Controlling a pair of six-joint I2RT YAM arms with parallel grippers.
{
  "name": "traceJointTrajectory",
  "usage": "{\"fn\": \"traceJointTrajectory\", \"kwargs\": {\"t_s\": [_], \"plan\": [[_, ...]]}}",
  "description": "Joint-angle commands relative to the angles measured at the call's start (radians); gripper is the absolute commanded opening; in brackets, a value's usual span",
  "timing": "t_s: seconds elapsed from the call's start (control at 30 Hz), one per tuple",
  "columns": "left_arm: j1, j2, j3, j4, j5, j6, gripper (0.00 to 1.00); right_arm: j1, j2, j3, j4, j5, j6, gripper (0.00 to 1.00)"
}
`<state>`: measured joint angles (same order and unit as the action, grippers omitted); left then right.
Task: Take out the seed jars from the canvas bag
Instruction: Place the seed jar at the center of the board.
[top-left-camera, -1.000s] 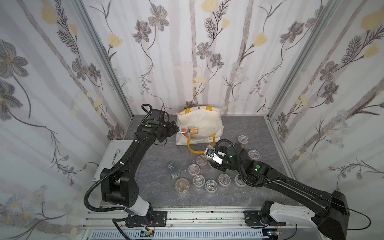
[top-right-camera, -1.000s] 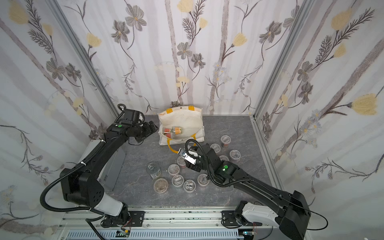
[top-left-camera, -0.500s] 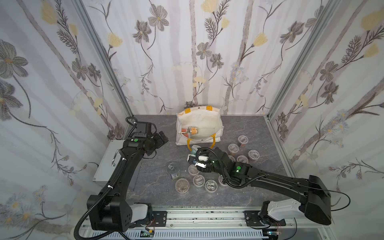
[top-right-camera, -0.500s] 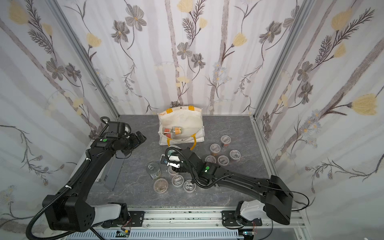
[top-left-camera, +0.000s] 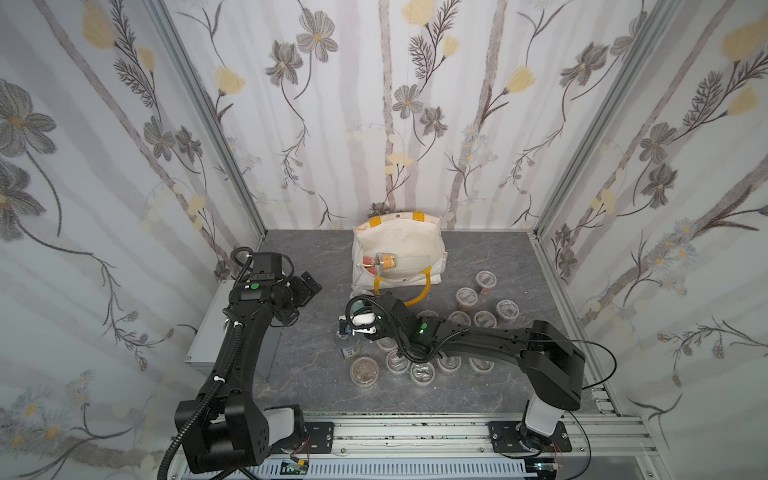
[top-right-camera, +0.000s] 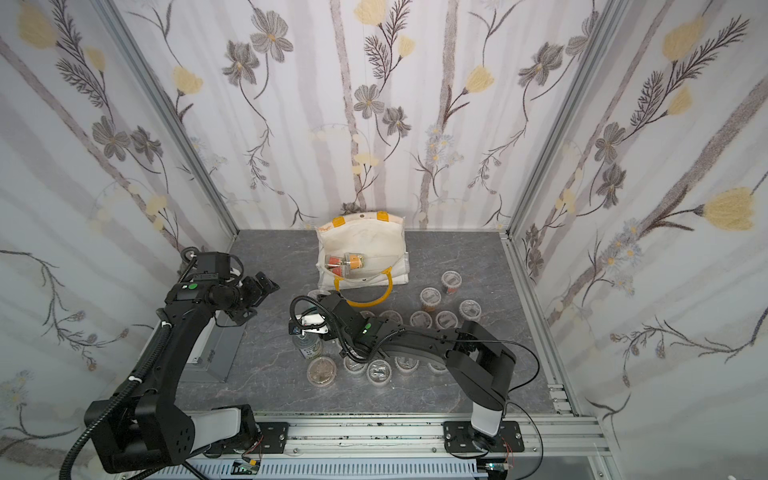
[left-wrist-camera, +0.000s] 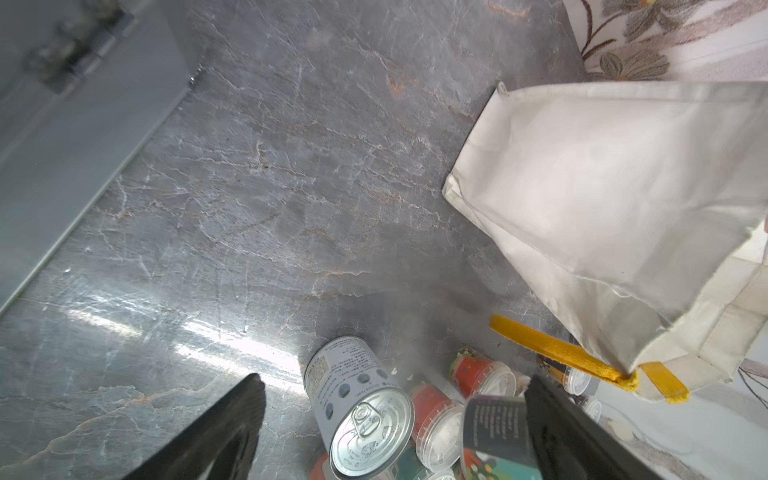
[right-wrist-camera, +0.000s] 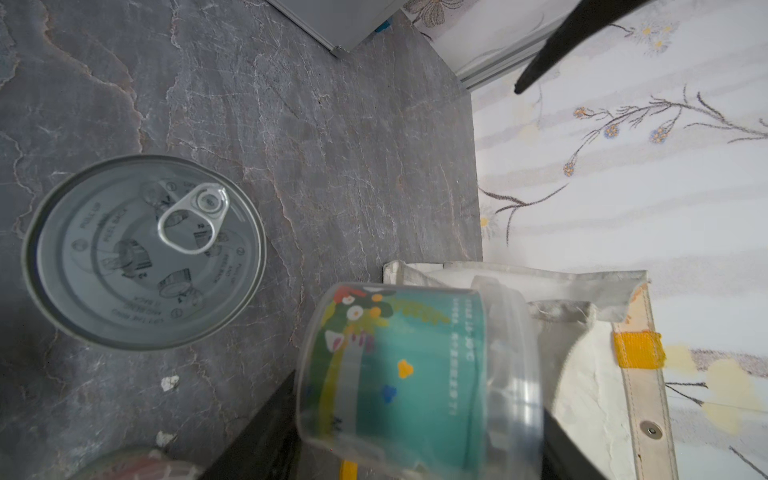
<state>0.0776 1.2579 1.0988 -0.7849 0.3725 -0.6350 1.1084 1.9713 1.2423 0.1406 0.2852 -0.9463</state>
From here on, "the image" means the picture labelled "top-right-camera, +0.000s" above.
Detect clear jar dark seeds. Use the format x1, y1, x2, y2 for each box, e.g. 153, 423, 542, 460
394, 357, 420, 375

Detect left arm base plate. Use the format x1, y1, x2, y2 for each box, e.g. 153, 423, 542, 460
204, 421, 289, 458

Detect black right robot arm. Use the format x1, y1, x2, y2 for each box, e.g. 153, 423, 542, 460
289, 292, 541, 454

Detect silver lid jar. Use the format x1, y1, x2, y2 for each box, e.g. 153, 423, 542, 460
292, 333, 323, 360

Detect jar row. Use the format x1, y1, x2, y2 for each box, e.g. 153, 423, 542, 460
435, 311, 459, 330
379, 310, 403, 325
343, 357, 367, 376

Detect clear jar grey seeds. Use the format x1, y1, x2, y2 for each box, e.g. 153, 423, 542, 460
427, 362, 448, 375

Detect small clear seed jar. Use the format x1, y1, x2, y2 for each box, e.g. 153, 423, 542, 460
366, 359, 393, 387

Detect red label seed jar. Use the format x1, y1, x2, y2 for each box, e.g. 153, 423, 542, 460
419, 287, 442, 312

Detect white canvas tote bag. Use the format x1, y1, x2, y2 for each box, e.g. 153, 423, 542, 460
316, 211, 410, 309

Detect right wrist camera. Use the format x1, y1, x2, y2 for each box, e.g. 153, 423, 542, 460
289, 313, 329, 335

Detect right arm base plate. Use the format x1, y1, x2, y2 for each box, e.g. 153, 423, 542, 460
442, 421, 525, 456

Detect large clear seed jar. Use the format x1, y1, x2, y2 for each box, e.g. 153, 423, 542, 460
306, 356, 338, 387

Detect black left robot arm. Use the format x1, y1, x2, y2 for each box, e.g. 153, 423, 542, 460
59, 247, 279, 479

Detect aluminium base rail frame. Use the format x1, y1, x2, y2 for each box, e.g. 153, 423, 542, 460
113, 411, 607, 480

